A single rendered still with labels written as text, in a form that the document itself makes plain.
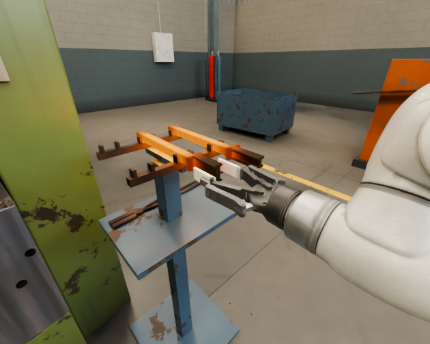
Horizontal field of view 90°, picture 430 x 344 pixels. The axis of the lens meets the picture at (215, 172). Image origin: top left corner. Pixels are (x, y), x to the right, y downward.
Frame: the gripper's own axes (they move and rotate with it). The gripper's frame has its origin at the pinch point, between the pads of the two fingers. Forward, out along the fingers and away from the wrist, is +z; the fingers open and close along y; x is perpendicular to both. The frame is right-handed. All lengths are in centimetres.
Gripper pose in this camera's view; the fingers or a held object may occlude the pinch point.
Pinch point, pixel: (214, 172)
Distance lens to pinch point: 50.3
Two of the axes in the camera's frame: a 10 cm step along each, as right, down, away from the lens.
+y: 7.4, -3.1, 6.0
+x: 0.0, -8.9, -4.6
